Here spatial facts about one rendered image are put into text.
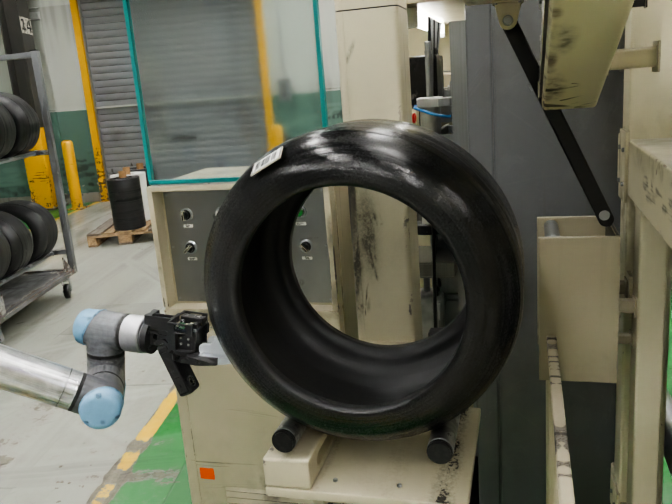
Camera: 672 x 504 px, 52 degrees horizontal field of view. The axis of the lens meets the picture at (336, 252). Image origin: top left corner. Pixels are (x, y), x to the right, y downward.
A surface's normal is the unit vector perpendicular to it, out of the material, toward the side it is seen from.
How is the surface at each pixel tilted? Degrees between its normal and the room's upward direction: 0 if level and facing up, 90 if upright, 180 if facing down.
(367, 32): 90
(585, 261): 90
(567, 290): 90
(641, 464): 90
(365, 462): 0
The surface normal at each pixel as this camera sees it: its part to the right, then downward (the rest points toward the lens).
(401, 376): -0.33, -0.64
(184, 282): -0.26, 0.26
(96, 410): 0.26, 0.22
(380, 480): -0.07, -0.97
